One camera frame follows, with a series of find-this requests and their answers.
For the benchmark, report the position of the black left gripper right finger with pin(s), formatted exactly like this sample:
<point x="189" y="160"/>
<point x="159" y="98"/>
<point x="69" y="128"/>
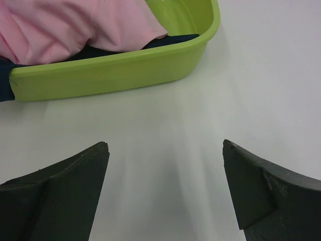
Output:
<point x="270" y="201"/>

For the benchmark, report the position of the pink t shirt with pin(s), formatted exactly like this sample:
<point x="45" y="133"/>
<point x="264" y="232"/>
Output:
<point x="43" y="32"/>

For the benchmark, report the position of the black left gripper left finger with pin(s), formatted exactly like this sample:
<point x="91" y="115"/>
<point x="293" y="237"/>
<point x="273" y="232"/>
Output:
<point x="58" y="202"/>

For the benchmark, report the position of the lime green plastic basin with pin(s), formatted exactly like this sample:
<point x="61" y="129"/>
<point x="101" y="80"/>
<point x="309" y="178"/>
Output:
<point x="127" y="70"/>

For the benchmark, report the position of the navy blue t shirt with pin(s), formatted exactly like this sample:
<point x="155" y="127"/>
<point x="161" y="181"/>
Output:
<point x="87" y="52"/>

